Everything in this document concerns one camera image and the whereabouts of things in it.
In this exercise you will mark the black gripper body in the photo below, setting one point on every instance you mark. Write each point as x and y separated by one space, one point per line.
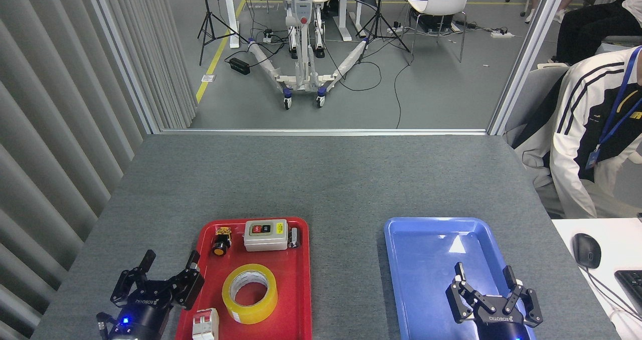
499 327
145 315

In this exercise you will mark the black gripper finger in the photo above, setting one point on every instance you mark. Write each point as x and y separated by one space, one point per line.
461 297
125 285
188 287
526 305

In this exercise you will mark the yellow tape roll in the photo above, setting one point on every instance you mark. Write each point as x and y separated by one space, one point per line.
230 305

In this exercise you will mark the white red circuit breaker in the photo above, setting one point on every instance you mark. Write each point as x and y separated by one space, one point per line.
205 325

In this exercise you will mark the blue plastic tray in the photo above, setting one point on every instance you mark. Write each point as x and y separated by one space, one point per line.
416 280

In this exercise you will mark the yellow push button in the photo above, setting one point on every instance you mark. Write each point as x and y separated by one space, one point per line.
219 248

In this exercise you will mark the black computer mouse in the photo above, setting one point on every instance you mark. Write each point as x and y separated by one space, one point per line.
587 249

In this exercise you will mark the red plastic tray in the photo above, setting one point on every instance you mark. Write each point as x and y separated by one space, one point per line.
291 290

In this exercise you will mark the black keyboard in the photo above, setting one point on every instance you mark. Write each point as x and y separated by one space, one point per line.
632 287

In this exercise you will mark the white desk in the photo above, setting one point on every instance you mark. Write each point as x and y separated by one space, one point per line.
617 239

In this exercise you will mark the small silver black cylinder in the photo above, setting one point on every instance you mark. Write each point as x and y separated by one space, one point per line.
294 237

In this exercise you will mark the person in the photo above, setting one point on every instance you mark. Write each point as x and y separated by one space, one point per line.
572 129
587 26

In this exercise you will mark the white floor plate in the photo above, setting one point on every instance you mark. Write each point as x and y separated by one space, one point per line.
208 77

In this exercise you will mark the grey chair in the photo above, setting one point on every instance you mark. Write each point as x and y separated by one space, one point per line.
536 94

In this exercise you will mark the black power adapter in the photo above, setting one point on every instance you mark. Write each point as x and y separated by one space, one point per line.
239 65

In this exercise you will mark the white stand on wheels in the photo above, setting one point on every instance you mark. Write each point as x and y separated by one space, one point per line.
303 74

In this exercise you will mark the white power strip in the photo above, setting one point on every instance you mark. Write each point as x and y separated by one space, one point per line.
502 34

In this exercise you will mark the black tripod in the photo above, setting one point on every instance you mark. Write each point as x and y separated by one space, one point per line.
206 14
378 14

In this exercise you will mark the white switch box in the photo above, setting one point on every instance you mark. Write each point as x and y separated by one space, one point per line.
266 240

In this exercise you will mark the silver frame rail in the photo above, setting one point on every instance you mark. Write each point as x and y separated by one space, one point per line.
321 131

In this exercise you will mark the silver post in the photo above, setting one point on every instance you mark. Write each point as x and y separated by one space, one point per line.
526 54

